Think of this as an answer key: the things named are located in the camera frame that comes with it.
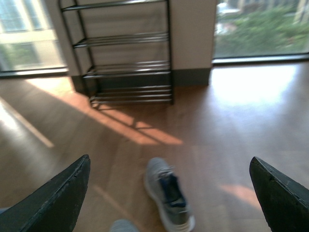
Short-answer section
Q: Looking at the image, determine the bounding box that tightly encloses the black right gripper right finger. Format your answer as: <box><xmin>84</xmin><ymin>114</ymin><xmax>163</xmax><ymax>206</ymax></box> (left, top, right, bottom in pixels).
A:
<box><xmin>249</xmin><ymin>157</ymin><xmax>309</xmax><ymax>232</ymax></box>

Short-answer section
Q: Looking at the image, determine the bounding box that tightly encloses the grey knit sneaker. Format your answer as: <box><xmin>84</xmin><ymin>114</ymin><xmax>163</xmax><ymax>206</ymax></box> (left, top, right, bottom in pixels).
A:
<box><xmin>109</xmin><ymin>219</ymin><xmax>139</xmax><ymax>232</ymax></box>
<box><xmin>144</xmin><ymin>157</ymin><xmax>195</xmax><ymax>232</ymax></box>

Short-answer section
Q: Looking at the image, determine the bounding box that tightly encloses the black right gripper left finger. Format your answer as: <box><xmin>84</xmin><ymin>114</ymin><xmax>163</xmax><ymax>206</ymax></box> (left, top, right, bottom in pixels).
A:
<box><xmin>0</xmin><ymin>155</ymin><xmax>90</xmax><ymax>232</ymax></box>

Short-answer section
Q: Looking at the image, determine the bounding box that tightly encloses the black metal shoe rack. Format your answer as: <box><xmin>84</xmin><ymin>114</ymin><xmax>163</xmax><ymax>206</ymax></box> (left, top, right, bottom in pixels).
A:
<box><xmin>58</xmin><ymin>0</ymin><xmax>174</xmax><ymax>107</ymax></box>

